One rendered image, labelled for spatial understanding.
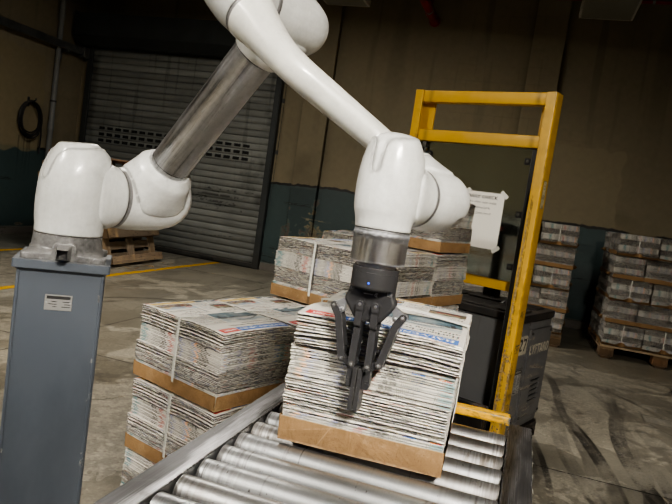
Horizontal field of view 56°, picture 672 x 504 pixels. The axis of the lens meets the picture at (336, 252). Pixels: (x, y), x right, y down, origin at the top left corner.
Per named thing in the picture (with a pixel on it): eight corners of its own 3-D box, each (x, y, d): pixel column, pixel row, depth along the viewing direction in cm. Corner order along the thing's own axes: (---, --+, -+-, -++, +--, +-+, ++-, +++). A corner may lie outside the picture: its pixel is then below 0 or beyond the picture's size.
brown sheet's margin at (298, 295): (269, 293, 238) (270, 282, 238) (317, 290, 261) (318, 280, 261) (348, 316, 215) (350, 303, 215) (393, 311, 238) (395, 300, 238)
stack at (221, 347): (107, 558, 199) (138, 301, 192) (330, 464, 292) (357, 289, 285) (187, 621, 176) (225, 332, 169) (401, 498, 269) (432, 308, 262)
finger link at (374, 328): (376, 300, 103) (384, 301, 103) (367, 366, 104) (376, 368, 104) (370, 302, 100) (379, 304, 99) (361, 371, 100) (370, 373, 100)
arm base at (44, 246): (15, 259, 136) (17, 234, 135) (29, 247, 157) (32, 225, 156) (104, 268, 142) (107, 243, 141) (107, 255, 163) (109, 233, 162)
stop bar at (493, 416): (325, 378, 151) (326, 370, 150) (510, 422, 138) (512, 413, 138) (321, 382, 148) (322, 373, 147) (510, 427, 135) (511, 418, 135)
